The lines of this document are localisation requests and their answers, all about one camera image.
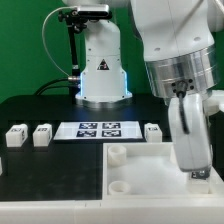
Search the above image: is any black base cable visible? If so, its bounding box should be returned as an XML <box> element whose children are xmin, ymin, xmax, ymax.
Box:
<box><xmin>34</xmin><ymin>75</ymin><xmax>82</xmax><ymax>97</ymax></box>

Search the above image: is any white marker sheet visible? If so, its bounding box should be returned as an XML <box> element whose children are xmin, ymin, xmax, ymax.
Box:
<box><xmin>54</xmin><ymin>121</ymin><xmax>142</xmax><ymax>140</ymax></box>

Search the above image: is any white square tabletop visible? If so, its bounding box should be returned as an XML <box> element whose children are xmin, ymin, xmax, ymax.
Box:
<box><xmin>102</xmin><ymin>142</ymin><xmax>224</xmax><ymax>199</ymax></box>

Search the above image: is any black camera on stand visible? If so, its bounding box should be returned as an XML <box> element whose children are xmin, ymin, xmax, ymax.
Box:
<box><xmin>58</xmin><ymin>4</ymin><xmax>112</xmax><ymax>96</ymax></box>

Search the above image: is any white part at left edge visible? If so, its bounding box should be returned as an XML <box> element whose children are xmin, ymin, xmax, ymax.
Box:
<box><xmin>0</xmin><ymin>157</ymin><xmax>3</xmax><ymax>176</ymax></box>

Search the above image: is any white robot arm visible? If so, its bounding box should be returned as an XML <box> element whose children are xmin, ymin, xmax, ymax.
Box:
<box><xmin>62</xmin><ymin>0</ymin><xmax>217</xmax><ymax>172</ymax></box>

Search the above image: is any white camera cable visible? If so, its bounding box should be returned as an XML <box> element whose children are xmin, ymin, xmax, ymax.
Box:
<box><xmin>41</xmin><ymin>6</ymin><xmax>79</xmax><ymax>78</ymax></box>

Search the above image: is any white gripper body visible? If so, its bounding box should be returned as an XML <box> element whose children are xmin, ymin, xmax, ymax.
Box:
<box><xmin>168</xmin><ymin>94</ymin><xmax>212</xmax><ymax>172</ymax></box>

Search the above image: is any white L-shaped obstacle wall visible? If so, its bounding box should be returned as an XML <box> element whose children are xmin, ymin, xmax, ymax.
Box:
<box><xmin>0</xmin><ymin>153</ymin><xmax>224</xmax><ymax>224</ymax></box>

